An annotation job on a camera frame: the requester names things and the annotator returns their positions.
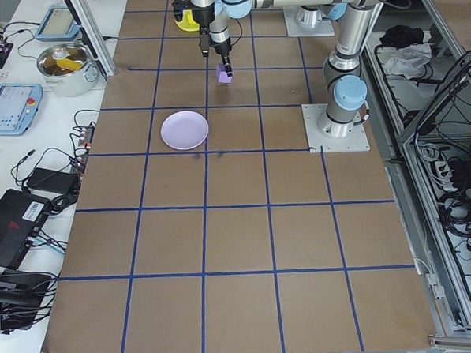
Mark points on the purple foam block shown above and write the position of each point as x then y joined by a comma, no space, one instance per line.
221,77

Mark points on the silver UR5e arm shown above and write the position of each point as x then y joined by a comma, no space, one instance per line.
354,32
220,27

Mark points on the yellow bowl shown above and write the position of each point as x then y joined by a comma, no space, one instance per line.
184,27

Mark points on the light purple plate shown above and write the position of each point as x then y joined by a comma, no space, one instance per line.
184,129

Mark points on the glass pot lid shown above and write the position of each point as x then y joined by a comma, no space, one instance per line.
75,54

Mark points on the yellow toy food piece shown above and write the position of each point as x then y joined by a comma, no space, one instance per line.
68,64

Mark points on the stainless steel pot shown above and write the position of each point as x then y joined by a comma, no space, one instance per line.
70,84

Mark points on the small light blue teach pendant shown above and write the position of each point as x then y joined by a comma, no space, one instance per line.
57,21

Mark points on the black power strip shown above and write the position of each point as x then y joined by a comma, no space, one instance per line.
85,139

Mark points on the black cloth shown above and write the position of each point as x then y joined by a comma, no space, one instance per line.
402,35

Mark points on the white cloth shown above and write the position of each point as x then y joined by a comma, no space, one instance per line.
407,62

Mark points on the small circuit board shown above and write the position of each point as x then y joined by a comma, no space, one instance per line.
1,47

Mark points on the black power adapter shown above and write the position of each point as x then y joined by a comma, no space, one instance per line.
50,179

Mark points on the large light blue teach pendant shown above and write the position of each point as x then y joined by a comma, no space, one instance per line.
6,105

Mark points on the white power strip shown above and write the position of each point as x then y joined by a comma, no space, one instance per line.
442,171

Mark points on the black power brick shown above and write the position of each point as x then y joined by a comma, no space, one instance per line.
462,168

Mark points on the black computer with red logo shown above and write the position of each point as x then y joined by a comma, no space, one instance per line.
4,220

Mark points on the black electronics box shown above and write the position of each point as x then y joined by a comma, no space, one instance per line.
16,291

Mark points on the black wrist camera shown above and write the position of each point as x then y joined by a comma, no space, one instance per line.
180,9

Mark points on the white square base plate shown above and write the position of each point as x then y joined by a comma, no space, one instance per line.
291,29
316,140

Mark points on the aluminium frame post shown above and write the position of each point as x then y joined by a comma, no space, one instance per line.
96,45

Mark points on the V-shaped metal frame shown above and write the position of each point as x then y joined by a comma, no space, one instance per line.
414,230

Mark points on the grey metal bracket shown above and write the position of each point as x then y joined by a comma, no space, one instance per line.
435,286

